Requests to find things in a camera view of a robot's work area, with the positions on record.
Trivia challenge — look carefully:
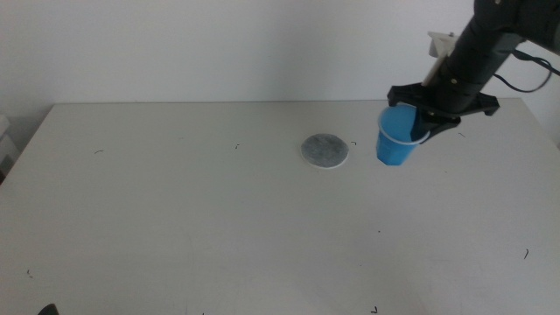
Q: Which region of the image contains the blue plastic cup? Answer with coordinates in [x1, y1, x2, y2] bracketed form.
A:
[375, 104, 431, 167]

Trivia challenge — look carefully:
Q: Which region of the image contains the round grey cup mat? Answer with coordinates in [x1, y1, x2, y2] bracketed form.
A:
[299, 132, 350, 170]

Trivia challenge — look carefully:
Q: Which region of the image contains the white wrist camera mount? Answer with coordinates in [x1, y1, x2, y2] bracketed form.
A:
[421, 31, 459, 87]

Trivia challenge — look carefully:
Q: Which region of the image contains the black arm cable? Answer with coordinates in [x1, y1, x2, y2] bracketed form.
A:
[493, 47, 560, 95]

